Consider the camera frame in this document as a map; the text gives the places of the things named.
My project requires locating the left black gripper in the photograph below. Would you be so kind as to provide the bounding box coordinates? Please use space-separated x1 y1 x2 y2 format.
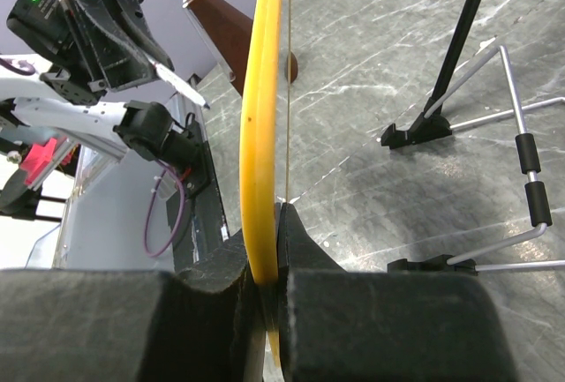
64 0 176 92

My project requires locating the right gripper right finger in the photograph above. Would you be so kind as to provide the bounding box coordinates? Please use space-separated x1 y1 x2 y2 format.
275 203 519 381

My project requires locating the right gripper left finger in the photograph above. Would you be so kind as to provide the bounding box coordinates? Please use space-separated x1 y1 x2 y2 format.
1 235 256 381

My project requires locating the white marker pen body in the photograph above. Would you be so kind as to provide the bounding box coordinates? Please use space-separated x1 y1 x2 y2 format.
152 61 210 109

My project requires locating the orange framed whiteboard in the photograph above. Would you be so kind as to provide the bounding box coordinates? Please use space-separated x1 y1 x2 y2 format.
239 0 282 367

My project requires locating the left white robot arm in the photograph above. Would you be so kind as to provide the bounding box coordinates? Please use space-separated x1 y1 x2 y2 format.
1 0 207 170

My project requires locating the brown eraser holder block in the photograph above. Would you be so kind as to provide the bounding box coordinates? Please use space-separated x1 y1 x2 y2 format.
182 0 299 92

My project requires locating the red clamp piece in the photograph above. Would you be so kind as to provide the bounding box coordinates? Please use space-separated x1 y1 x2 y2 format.
19 137 78 191

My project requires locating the black music stand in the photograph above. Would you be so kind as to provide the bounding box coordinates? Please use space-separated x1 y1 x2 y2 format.
427 0 504 112

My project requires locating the left aluminium frame rail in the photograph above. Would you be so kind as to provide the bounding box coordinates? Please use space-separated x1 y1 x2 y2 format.
51 134 126 269

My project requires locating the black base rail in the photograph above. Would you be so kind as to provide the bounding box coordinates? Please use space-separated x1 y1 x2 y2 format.
168 94 230 272

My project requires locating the wire whiteboard easel stand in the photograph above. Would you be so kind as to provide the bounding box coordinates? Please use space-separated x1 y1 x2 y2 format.
380 45 565 275

